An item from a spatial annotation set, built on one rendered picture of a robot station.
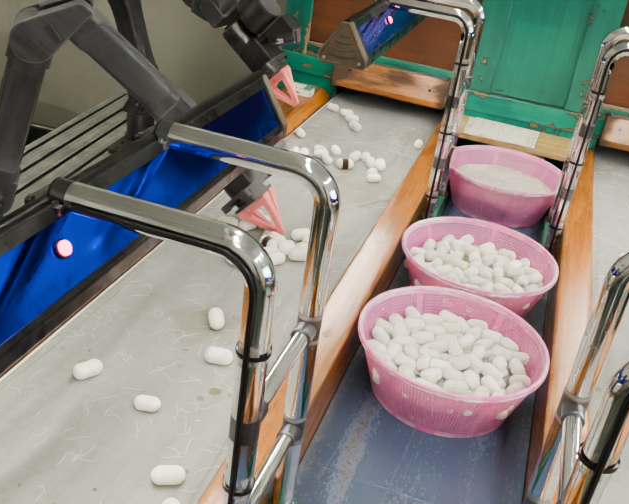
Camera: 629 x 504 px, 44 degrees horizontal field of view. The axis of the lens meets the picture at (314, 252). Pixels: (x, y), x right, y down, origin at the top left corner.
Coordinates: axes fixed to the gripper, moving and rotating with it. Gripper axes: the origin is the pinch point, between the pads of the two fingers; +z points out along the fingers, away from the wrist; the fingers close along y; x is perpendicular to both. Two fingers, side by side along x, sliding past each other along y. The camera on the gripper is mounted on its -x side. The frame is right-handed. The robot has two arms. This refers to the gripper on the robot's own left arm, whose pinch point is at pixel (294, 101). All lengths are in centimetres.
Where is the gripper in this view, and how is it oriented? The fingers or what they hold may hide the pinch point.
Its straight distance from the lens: 163.9
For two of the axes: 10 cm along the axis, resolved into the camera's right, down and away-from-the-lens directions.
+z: 6.4, 7.6, 1.4
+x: -7.0, 5.0, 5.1
